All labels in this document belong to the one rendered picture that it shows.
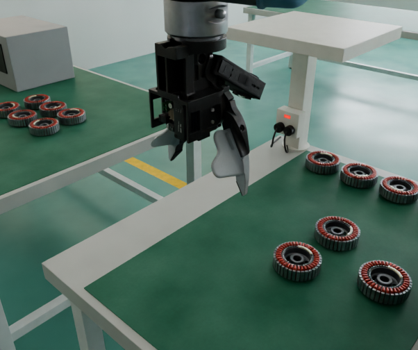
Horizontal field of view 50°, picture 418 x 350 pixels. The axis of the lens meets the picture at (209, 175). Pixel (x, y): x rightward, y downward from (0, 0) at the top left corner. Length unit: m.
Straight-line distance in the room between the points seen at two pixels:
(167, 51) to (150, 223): 0.78
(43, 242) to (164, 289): 1.56
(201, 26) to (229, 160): 0.17
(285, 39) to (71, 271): 0.79
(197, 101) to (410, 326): 0.70
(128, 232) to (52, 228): 1.43
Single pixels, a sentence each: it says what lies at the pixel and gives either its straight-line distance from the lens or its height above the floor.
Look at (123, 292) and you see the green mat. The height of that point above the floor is 0.75.
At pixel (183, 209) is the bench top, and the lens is 1.30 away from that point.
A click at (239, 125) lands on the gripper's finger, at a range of 0.57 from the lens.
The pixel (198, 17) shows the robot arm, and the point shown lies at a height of 1.38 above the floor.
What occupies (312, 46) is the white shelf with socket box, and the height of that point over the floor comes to 1.19.
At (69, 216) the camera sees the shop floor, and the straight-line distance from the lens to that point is 2.70.
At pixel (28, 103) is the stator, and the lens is 2.12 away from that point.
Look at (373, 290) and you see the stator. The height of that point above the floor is 0.78.
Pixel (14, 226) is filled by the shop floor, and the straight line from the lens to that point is 2.72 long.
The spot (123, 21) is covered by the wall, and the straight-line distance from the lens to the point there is 5.58.
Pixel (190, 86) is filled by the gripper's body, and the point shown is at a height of 1.30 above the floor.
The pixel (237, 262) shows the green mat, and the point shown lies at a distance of 1.11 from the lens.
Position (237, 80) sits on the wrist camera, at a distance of 0.59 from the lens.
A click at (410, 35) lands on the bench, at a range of 3.78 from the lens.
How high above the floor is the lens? 1.47
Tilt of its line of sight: 30 degrees down
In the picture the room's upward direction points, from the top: straight up
